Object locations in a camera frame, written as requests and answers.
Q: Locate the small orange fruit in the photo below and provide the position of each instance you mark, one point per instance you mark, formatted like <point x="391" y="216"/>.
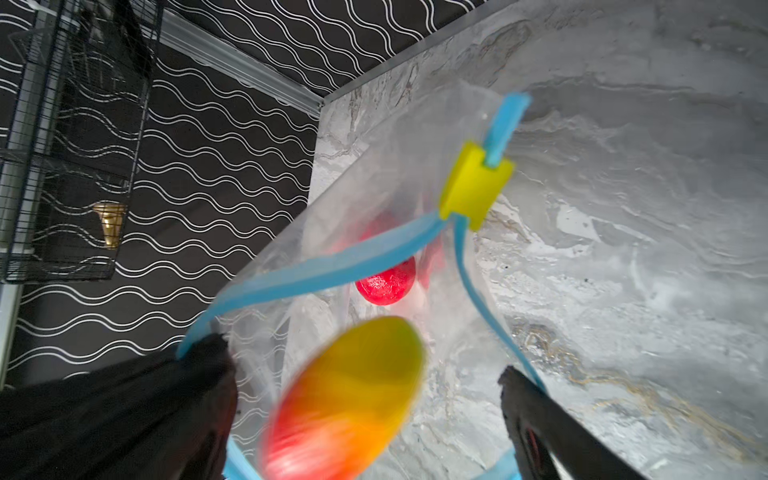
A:
<point x="347" y="404"/>

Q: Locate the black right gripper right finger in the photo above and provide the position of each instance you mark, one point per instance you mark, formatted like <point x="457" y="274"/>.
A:
<point x="544" y="434"/>

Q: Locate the aluminium frame post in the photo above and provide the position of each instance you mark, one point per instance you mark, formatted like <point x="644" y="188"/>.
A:
<point x="198" y="44"/>

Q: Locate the black wire wall basket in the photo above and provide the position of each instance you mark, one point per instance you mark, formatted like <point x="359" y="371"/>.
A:
<point x="73" y="134"/>

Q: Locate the clear zip top bag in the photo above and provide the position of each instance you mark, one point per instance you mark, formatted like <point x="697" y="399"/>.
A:
<point x="436" y="168"/>

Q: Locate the brass object in basket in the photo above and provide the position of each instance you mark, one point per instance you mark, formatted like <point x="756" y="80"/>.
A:
<point x="112" y="217"/>

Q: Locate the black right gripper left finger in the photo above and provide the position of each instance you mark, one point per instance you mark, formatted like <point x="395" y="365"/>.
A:
<point x="155" y="417"/>

